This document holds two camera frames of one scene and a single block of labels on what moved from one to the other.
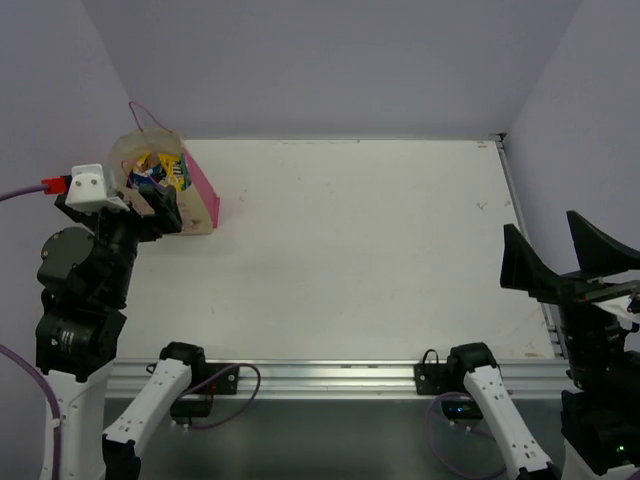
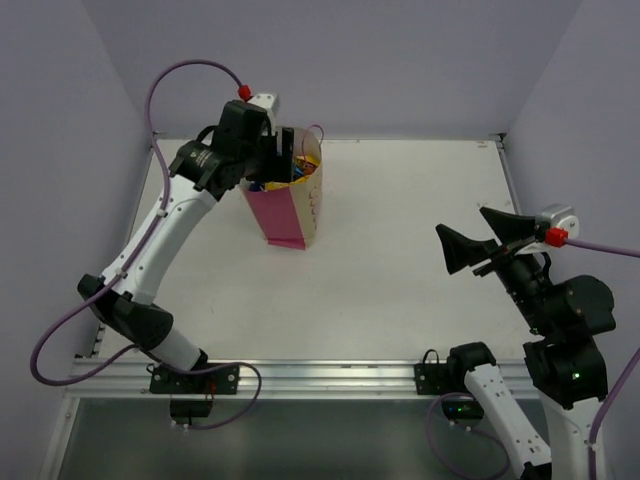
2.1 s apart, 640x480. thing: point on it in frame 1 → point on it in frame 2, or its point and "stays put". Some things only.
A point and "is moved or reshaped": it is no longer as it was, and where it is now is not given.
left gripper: x=151 y=212 → x=284 y=153
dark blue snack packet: x=135 y=179 → x=258 y=184
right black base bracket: x=430 y=378 stays put
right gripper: x=524 y=268 → x=460 y=250
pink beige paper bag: x=198 y=203 → x=289 y=214
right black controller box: x=461 y=409 stays put
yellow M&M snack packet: x=177 y=170 is moved or reshaped
